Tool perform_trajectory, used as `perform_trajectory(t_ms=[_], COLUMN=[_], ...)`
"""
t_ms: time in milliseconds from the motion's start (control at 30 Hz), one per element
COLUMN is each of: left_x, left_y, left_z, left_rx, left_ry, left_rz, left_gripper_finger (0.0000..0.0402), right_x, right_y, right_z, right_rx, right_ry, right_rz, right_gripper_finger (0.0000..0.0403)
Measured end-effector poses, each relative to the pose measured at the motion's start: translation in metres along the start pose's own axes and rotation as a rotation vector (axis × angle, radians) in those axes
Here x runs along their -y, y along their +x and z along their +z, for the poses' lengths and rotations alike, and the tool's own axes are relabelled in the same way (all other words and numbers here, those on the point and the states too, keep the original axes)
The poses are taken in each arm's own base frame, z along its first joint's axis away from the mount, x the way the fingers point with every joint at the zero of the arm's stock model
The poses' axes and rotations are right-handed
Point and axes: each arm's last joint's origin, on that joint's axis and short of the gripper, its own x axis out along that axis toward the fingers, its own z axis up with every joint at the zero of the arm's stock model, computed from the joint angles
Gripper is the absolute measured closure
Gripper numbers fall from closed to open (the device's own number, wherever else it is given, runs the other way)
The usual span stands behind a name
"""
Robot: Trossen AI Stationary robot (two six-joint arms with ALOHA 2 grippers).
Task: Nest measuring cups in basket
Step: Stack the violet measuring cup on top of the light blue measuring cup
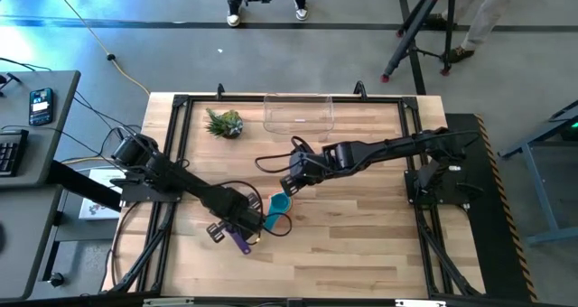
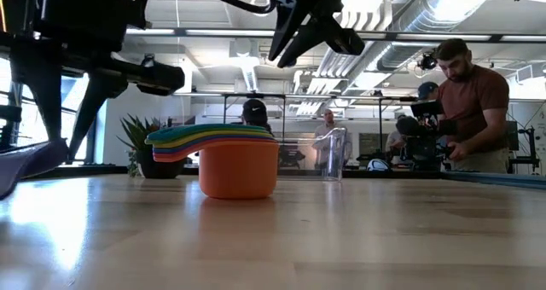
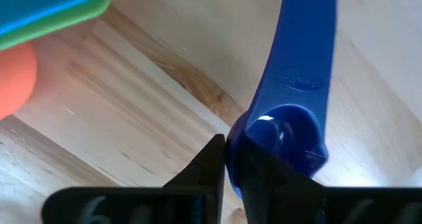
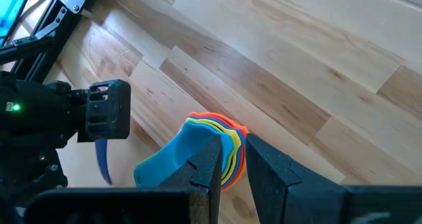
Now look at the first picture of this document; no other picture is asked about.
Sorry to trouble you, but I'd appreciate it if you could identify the white printed paper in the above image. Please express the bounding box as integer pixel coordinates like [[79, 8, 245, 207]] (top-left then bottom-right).
[[78, 168, 124, 221]]

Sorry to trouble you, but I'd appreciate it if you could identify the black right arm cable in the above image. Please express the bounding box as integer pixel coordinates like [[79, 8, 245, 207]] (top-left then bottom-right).
[[254, 135, 317, 175]]

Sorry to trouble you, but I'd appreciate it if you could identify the potted succulent plant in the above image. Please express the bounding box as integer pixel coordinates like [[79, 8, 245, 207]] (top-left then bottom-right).
[[205, 107, 245, 140]]

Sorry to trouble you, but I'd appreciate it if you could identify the blue-grey metal cart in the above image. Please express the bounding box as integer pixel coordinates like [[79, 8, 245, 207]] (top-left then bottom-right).
[[498, 99, 578, 247]]

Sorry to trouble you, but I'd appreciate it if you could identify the black keyboard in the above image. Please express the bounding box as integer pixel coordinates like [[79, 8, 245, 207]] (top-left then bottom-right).
[[0, 128, 30, 179]]

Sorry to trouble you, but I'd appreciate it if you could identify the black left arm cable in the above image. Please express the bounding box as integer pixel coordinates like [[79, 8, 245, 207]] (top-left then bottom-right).
[[211, 179, 294, 238]]

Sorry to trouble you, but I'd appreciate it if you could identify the black table frame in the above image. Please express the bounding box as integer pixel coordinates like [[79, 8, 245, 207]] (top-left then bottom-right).
[[107, 80, 485, 299]]

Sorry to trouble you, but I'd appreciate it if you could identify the silver metal bracket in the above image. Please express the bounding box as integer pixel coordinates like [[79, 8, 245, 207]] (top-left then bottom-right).
[[143, 297, 195, 307]]

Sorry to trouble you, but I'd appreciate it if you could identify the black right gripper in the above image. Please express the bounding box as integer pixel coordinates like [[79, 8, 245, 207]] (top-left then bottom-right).
[[279, 149, 327, 198]]

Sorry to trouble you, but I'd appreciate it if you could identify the black smartphone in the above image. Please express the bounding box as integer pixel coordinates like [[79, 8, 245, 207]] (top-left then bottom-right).
[[28, 87, 55, 127]]

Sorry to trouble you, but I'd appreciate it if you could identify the black camera tripod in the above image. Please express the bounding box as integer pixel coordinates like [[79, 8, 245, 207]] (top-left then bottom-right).
[[379, 0, 460, 84]]

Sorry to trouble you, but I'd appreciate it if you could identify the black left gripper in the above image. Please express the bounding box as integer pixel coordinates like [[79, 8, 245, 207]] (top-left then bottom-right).
[[211, 185, 267, 246]]

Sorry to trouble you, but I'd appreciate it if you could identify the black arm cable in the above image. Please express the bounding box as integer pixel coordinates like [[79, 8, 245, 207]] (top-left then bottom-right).
[[211, 179, 294, 238], [254, 135, 317, 175]]

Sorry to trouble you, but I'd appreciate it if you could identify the yellow floor cable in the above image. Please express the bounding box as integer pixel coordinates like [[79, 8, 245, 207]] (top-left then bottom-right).
[[46, 0, 152, 97]]

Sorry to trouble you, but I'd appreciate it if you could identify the black support beam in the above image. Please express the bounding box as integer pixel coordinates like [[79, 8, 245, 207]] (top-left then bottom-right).
[[47, 160, 123, 211]]

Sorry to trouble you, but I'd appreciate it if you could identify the grey desk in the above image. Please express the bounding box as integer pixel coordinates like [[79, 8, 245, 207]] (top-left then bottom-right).
[[0, 183, 65, 302], [0, 70, 82, 191]]

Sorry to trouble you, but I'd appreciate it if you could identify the black hazard-striped floor mat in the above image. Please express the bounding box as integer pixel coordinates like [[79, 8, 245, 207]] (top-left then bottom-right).
[[444, 112, 539, 303]]

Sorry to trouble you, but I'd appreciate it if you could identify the person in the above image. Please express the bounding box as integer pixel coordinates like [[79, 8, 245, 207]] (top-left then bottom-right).
[[424, 0, 520, 65], [224, 0, 311, 28]]

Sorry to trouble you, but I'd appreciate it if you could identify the clear plastic basket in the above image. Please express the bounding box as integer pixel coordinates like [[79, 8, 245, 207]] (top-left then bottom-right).
[[263, 92, 336, 144]]

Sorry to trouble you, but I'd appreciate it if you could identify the teal measuring cup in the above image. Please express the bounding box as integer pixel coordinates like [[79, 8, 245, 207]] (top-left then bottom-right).
[[264, 191, 294, 231]]

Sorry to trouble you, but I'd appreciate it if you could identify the black cable bundle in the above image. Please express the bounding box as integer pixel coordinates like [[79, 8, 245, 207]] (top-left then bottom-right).
[[58, 89, 144, 168]]

